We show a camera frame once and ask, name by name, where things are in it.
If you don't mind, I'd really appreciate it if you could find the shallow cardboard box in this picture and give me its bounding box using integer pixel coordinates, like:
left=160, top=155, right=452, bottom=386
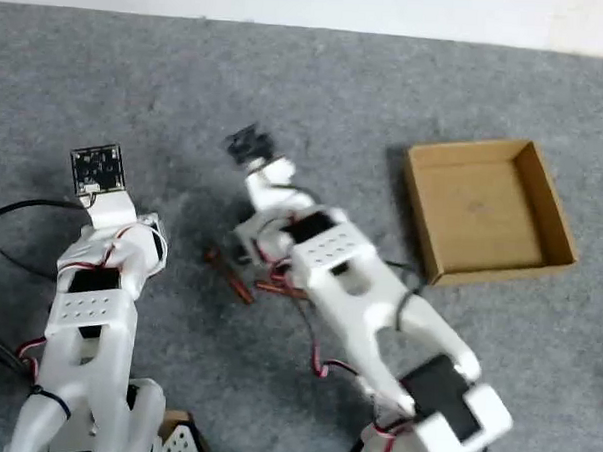
left=397, top=133, right=584, bottom=294

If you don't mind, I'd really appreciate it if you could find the copper-coloured metal bolt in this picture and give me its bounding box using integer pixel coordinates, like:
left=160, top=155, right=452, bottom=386
left=254, top=279, right=308, bottom=301
left=225, top=272, right=256, bottom=308

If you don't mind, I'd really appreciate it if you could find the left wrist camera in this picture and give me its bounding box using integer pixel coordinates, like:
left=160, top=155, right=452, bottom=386
left=66, top=139, right=142, bottom=232

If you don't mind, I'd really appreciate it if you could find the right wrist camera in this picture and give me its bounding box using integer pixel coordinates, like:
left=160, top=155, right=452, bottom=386
left=221, top=121, right=297, bottom=188

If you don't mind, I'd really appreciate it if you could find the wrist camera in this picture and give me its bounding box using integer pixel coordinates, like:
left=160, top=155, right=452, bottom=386
left=221, top=121, right=297, bottom=188
left=66, top=139, right=142, bottom=232

